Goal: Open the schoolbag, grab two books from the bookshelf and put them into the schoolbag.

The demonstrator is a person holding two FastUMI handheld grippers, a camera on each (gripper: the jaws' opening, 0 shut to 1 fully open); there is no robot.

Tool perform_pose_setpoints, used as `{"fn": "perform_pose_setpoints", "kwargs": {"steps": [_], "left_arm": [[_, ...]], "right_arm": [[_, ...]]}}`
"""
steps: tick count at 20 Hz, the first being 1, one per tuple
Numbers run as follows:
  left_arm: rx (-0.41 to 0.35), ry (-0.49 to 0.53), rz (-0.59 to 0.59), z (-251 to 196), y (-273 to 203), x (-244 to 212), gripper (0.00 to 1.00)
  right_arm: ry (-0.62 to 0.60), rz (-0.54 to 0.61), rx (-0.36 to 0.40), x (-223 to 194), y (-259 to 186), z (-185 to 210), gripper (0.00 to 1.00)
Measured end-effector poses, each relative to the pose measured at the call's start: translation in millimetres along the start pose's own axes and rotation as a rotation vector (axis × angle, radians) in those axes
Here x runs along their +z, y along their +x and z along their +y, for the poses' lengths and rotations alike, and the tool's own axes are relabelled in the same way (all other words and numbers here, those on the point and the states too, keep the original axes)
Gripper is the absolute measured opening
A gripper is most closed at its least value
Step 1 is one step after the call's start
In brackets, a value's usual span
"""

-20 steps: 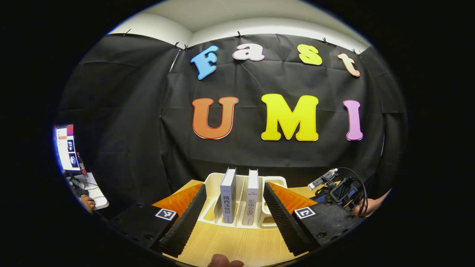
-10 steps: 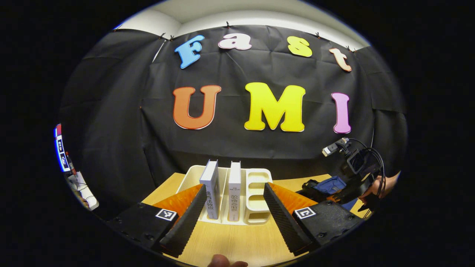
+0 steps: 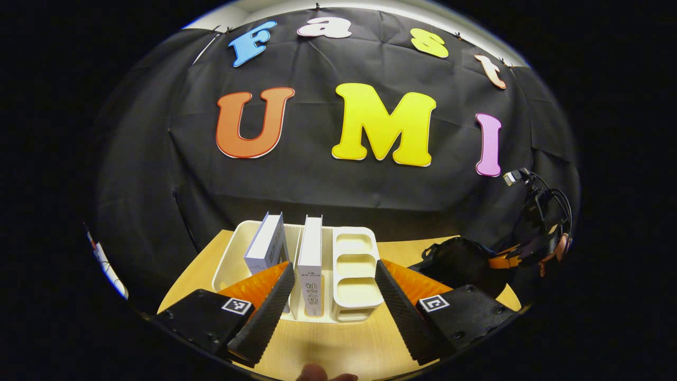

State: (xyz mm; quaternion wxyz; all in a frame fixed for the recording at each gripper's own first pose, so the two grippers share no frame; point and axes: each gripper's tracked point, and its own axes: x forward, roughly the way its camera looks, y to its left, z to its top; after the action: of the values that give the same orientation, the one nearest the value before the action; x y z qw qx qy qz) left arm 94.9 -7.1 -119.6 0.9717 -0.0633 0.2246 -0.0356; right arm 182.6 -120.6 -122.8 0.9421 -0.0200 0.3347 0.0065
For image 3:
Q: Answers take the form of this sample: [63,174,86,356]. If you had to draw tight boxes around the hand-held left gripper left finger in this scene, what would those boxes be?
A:
[153,261,296,367]

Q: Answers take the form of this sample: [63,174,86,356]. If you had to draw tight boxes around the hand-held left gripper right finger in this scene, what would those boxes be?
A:
[374,259,522,366]

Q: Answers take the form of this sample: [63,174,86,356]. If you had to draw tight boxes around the blue schoolbag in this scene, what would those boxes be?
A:
[410,237,509,298]

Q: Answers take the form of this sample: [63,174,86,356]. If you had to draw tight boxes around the white plastic bookshelf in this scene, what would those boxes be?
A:
[212,220,385,323]

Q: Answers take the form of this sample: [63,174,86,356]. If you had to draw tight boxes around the grey book with black square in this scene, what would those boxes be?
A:
[243,212,291,314]

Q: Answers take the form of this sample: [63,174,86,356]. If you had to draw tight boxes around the white patterned book red figure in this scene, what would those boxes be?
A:
[296,214,325,318]

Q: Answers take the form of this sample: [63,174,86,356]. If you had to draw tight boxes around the white printed sign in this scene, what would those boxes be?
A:
[85,228,129,301]

